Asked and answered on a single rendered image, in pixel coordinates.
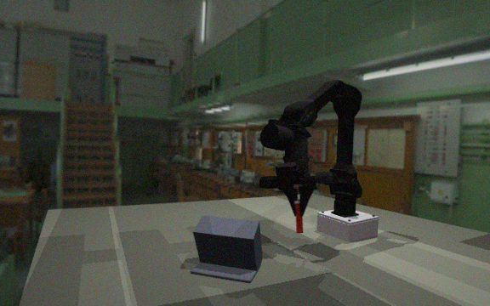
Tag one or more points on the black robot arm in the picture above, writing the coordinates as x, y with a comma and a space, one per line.
282, 134

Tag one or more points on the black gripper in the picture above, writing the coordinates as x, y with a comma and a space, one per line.
308, 183

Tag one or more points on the dark grey sloped panel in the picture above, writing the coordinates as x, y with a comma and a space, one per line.
228, 248

